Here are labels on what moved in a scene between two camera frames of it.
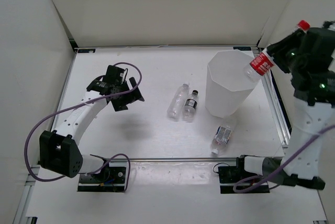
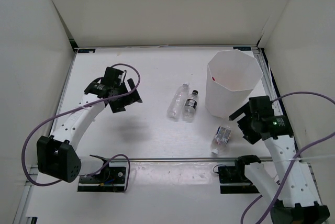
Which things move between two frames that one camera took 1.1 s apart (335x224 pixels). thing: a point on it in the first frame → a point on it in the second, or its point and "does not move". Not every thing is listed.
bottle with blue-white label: x=221 y=139 does not move
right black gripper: x=277 y=49 → x=250 y=136
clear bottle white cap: x=176 y=105 does not move
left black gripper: x=132 y=96 does not move
